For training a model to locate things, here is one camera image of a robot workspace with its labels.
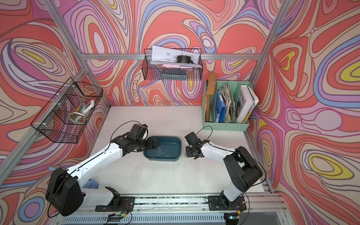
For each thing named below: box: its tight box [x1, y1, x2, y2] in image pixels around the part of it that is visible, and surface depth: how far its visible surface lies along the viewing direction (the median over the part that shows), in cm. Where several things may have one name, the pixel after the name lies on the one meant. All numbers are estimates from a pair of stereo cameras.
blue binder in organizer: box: [215, 90, 227, 123], surface depth 98 cm
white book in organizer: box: [236, 84, 260, 124], surface depth 93 cm
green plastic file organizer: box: [202, 80, 254, 132], surface depth 98 cm
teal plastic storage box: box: [143, 135, 182, 162], surface depth 93 cm
